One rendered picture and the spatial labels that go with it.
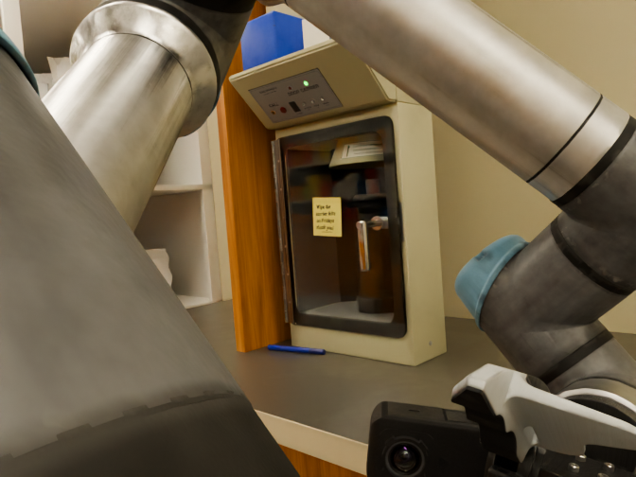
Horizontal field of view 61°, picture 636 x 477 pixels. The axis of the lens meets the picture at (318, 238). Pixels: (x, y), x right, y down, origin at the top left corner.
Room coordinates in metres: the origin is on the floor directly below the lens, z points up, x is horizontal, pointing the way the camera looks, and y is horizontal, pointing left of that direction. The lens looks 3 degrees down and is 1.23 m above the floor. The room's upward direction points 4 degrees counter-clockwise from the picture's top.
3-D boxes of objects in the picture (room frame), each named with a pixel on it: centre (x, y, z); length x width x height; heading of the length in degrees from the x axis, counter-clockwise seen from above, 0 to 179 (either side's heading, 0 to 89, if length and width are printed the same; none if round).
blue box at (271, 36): (1.08, 0.05, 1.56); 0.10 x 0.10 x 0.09; 46
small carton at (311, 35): (1.00, -0.03, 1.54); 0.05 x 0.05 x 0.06; 64
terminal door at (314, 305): (1.06, -0.03, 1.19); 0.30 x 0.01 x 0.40; 46
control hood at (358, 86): (1.03, 0.00, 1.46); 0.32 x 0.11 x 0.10; 46
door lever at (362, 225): (0.97, -0.09, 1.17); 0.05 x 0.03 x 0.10; 136
